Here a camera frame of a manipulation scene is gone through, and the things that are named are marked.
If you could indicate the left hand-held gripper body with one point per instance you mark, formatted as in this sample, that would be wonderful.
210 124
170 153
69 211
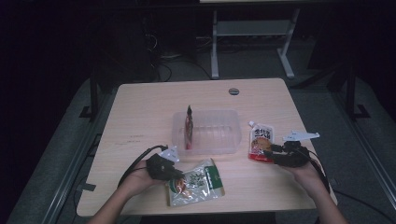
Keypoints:
160 166

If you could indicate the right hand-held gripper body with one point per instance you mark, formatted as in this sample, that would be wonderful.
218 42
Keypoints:
294 155

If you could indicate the red and white sauce pouch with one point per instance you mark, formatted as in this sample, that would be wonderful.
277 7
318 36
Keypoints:
260 137

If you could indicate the green and white snack packet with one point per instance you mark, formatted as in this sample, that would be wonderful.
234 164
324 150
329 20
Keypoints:
199 186

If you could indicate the dark red snack packet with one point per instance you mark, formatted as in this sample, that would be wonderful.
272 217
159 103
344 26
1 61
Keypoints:
188 130

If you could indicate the clear plastic container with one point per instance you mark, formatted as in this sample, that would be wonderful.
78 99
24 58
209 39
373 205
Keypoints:
218 133

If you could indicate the person's left hand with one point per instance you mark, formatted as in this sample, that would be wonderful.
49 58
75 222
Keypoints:
140 179

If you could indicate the person's right hand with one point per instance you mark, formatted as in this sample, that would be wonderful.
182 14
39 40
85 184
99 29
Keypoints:
306 175

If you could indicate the grey table grommet cover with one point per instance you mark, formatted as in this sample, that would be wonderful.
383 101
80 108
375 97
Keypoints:
233 91

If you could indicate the black metal stand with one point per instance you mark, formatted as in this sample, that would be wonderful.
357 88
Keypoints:
351 93
93 99

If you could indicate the white metal desk frame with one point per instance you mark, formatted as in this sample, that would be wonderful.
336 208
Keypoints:
249 28

